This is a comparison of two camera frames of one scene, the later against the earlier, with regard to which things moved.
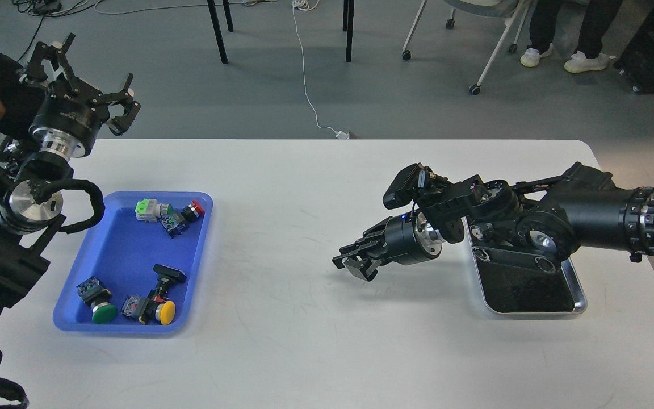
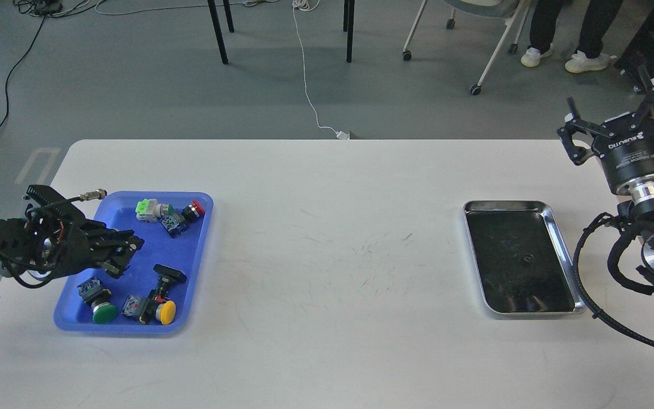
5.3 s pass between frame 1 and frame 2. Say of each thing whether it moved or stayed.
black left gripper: moved
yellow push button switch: stayed
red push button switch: stayed
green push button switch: stayed
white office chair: stayed
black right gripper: moved
